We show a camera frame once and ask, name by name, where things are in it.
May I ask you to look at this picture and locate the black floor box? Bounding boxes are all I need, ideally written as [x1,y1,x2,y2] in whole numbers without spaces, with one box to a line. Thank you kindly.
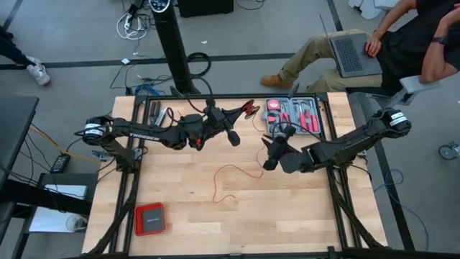
[177,0,235,19]

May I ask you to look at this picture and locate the grey caster wheel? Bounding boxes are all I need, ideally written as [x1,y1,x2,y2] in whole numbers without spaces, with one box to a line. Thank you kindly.
[438,141,460,161]

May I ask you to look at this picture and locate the black desk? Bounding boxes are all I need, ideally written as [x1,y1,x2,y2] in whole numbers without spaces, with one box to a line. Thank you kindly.
[0,96,40,188]

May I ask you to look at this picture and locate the yellow cable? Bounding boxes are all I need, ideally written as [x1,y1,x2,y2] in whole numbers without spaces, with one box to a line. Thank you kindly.
[28,125,102,167]

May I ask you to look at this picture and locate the thin red wire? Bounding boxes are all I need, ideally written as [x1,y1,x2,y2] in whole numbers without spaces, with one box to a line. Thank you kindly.
[211,113,267,204]

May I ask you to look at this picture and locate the red-rimmed black box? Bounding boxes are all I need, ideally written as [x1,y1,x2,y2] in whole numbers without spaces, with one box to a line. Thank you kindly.
[134,201,166,237]

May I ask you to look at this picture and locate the black tower fan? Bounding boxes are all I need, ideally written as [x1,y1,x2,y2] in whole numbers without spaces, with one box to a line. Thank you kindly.
[149,0,202,97]

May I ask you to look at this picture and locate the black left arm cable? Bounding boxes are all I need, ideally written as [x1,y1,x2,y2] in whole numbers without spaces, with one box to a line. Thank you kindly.
[186,76,216,115]

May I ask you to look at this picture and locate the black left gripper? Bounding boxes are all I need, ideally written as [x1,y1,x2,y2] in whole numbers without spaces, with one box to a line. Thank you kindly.
[205,97,254,147]

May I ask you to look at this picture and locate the black power adapter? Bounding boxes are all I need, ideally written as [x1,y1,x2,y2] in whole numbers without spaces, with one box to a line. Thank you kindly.
[50,153,72,175]

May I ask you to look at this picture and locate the blue floor cable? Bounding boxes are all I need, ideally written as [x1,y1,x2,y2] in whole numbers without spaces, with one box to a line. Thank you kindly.
[134,83,167,97]
[373,168,431,253]

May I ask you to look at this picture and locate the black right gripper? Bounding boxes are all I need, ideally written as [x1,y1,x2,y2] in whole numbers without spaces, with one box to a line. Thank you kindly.
[261,125,297,171]

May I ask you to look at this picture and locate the grey tool kit case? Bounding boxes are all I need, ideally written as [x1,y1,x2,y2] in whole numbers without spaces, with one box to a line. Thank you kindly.
[262,96,322,136]

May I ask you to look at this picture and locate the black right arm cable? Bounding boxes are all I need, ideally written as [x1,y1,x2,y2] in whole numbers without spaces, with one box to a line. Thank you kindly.
[271,121,324,145]

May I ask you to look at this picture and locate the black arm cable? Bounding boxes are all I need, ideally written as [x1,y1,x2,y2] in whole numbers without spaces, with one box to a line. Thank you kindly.
[186,76,216,115]
[271,121,324,145]

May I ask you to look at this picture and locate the white chair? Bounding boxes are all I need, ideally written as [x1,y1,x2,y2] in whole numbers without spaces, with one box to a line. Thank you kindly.
[348,0,400,21]

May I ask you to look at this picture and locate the person's right hand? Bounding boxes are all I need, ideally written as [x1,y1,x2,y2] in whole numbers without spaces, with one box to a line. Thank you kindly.
[365,34,382,58]

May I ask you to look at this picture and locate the black pliers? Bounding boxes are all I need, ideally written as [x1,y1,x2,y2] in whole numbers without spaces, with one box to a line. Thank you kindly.
[148,100,162,127]

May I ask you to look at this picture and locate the tan boot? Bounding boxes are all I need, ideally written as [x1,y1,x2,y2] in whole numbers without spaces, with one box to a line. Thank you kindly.
[259,73,294,90]

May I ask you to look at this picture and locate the grey hammer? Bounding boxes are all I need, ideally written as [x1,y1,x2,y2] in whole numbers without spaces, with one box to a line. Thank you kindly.
[292,100,306,132]

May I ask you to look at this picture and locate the black silver wire stripper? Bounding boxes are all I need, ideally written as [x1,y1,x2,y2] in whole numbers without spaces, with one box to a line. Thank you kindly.
[154,106,169,127]

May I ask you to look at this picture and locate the black side stand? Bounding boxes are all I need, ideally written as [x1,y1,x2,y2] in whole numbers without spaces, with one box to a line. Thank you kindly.
[0,172,99,259]

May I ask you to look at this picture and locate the black coiled floor cable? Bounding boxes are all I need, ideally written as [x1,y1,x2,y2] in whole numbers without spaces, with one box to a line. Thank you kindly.
[186,52,212,79]

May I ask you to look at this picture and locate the person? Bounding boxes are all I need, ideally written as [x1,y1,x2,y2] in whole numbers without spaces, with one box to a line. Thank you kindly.
[259,0,460,96]
[0,24,37,68]

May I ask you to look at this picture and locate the grey laptop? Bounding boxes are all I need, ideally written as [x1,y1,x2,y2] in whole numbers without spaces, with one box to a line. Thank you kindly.
[318,14,384,79]

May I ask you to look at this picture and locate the white power strip cables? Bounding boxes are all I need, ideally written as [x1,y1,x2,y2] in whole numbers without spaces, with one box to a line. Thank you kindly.
[116,9,150,41]

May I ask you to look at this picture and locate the white paper sheet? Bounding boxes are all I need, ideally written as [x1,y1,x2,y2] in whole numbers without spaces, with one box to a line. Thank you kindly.
[27,183,88,233]

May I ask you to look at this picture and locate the clear plastic cup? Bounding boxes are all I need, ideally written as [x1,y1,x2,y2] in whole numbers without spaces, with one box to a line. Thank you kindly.
[65,214,88,232]

